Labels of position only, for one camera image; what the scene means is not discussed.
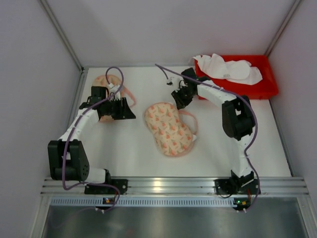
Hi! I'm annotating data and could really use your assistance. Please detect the floral mesh laundry bag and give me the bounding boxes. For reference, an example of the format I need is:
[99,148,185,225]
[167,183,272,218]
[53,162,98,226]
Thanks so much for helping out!
[144,102,198,157]

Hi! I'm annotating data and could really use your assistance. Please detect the white bra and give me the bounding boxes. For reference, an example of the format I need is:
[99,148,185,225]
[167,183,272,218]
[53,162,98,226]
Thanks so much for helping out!
[192,134,197,142]

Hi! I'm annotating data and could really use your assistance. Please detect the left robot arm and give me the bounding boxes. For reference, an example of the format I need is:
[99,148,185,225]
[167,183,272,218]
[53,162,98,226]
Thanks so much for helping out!
[48,86,136,183]

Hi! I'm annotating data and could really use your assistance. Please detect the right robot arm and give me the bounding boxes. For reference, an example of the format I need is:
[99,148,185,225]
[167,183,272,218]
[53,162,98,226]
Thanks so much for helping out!
[169,68,258,187]

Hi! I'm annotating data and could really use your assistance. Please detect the white bras pile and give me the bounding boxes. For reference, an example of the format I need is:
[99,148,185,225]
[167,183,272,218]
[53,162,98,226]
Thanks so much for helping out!
[193,54,263,85]

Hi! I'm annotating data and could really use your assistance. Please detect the red plastic tray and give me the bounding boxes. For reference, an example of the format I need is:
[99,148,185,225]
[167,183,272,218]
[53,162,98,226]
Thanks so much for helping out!
[194,55,278,99]

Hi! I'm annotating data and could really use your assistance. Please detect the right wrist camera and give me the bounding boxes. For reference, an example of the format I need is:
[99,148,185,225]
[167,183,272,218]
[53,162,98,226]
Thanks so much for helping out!
[166,76,182,87]

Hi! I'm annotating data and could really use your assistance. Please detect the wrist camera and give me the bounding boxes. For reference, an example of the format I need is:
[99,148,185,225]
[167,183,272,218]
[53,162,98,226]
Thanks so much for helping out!
[108,83,122,100]
[166,76,182,87]

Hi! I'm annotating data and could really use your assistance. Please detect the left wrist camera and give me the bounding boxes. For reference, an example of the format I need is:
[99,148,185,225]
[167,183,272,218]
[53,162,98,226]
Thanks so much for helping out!
[108,83,122,100]

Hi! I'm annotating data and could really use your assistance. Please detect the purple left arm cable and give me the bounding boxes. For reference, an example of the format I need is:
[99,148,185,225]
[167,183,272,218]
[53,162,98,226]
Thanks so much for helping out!
[61,66,124,208]

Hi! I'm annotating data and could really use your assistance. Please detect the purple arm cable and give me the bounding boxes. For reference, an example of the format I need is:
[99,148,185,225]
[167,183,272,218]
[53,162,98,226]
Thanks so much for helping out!
[155,63,262,209]
[61,66,124,208]

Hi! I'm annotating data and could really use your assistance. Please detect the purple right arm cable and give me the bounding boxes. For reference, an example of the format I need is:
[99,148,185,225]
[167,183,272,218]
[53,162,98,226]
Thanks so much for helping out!
[155,63,262,209]

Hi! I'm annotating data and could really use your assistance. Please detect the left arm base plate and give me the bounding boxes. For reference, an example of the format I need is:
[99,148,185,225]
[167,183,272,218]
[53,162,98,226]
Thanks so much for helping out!
[84,179,128,195]

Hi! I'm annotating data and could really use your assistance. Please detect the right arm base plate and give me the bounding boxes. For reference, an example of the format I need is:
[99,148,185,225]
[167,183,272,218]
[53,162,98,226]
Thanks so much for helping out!
[214,178,260,196]

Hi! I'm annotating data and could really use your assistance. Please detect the slotted cable duct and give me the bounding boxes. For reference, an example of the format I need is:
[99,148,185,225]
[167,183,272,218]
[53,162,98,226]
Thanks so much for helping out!
[49,197,298,207]

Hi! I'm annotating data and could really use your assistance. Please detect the aluminium front rail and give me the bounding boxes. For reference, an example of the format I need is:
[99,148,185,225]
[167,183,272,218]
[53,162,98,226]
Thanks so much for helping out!
[40,177,309,197]

